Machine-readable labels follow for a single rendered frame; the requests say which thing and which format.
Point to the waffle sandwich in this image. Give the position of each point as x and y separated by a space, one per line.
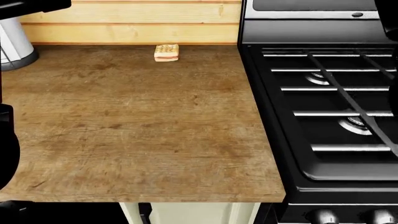
166 53

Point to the black gas stove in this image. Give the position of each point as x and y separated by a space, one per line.
273 116

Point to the cream base cabinet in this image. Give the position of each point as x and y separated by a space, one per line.
199 213

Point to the small silver gas burner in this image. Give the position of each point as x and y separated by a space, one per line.
317 79

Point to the black stove grate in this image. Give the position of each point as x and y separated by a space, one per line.
335 89

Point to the large silver gas burner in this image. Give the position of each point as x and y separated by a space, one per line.
354 126

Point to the black silver stove knob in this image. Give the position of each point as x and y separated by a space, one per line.
381 217
324 217

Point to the black oval stove button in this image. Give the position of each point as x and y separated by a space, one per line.
357 15

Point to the white cylindrical appliance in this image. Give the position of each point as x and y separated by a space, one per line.
14 44

